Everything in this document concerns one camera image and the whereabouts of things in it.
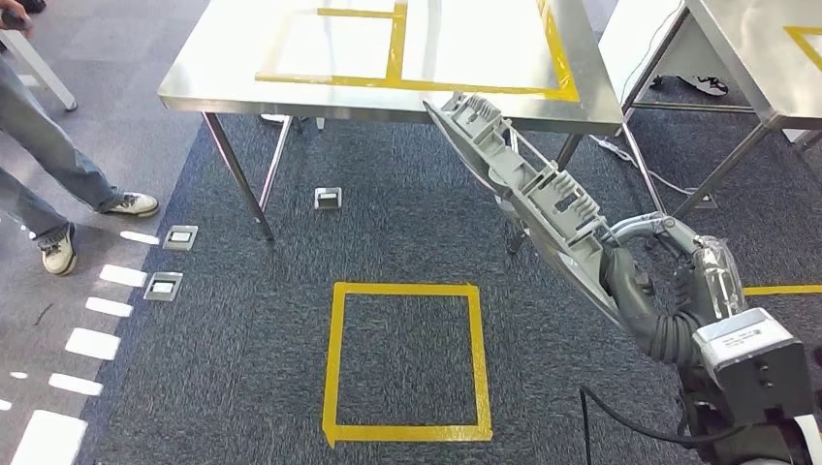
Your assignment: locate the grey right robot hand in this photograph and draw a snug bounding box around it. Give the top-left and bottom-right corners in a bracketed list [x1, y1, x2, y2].
[600, 211, 749, 343]

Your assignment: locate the silver plastic hubcap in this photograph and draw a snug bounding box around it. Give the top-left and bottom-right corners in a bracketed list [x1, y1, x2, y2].
[422, 90, 644, 328]

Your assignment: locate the stainless steel workbench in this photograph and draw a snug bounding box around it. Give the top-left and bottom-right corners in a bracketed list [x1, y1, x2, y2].
[617, 0, 822, 221]
[157, 0, 625, 256]

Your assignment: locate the yellow floor tape square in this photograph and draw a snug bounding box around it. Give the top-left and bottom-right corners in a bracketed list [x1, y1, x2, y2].
[743, 284, 822, 298]
[321, 281, 494, 450]

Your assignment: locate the white power strip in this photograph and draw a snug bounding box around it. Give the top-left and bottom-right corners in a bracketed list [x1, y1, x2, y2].
[588, 133, 635, 164]

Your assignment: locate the white desk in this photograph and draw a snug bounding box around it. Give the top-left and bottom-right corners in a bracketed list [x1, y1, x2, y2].
[597, 0, 692, 108]

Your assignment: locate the white table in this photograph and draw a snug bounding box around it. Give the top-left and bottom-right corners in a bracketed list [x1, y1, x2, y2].
[0, 28, 79, 113]

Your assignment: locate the black handheld controller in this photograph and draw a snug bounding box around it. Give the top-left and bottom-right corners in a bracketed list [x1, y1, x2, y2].
[0, 9, 33, 33]

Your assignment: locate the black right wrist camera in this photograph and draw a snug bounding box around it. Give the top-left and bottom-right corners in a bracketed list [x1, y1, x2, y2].
[691, 307, 816, 429]

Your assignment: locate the black camera cable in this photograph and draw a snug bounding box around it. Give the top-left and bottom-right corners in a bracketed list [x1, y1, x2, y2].
[579, 385, 747, 465]

